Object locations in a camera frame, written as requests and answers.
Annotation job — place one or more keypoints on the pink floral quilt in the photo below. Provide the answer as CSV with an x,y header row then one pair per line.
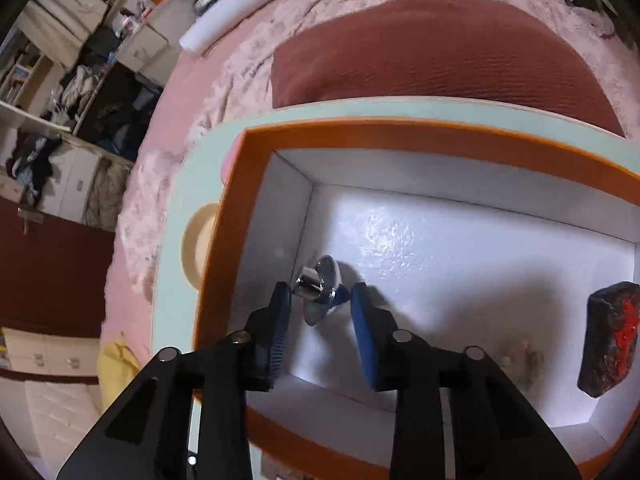
x,y
233,81

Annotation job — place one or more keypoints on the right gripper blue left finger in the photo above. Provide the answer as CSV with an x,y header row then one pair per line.
x,y
184,415

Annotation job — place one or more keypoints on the capybara plush keychain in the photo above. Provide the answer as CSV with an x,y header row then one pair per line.
x,y
523,363

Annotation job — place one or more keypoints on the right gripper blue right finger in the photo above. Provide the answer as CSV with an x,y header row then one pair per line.
x,y
458,401

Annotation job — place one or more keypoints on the red cushion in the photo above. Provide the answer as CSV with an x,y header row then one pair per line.
x,y
468,49

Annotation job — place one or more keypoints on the orange gradient storage box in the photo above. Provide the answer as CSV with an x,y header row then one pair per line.
x,y
425,284

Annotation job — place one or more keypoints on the white drawer desk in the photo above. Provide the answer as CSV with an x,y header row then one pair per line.
x,y
152,50

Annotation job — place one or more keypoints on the silver metal clip mirror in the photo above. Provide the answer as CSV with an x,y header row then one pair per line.
x,y
321,288

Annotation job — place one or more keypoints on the red mahjong tile plush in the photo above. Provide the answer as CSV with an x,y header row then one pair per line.
x,y
611,338

